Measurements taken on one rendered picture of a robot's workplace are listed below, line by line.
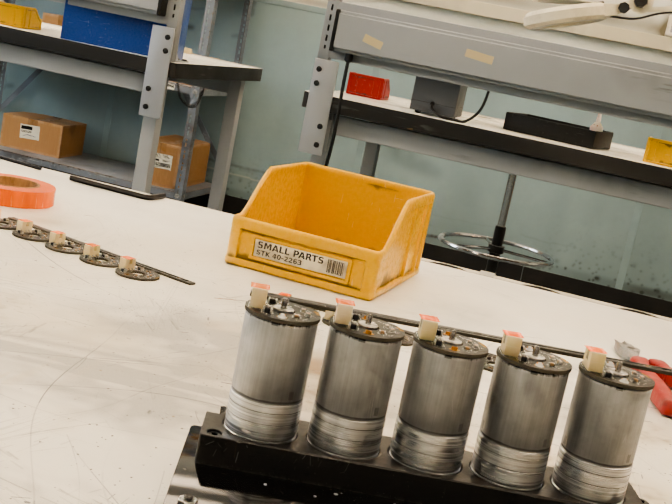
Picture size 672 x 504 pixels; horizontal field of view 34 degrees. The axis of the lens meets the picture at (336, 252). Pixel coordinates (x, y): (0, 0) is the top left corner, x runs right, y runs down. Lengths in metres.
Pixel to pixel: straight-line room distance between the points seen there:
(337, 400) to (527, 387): 0.06
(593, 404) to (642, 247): 4.43
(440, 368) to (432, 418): 0.02
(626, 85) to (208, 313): 2.12
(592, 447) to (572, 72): 2.28
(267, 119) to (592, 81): 2.60
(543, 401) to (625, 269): 4.45
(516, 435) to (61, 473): 0.15
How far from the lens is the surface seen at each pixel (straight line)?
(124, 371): 0.47
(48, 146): 5.03
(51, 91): 5.44
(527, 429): 0.36
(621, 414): 0.37
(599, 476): 0.37
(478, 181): 4.81
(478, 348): 0.36
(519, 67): 2.64
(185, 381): 0.47
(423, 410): 0.36
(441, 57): 2.66
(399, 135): 2.75
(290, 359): 0.35
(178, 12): 2.90
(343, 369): 0.35
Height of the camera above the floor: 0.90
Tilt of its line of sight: 11 degrees down
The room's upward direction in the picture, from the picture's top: 11 degrees clockwise
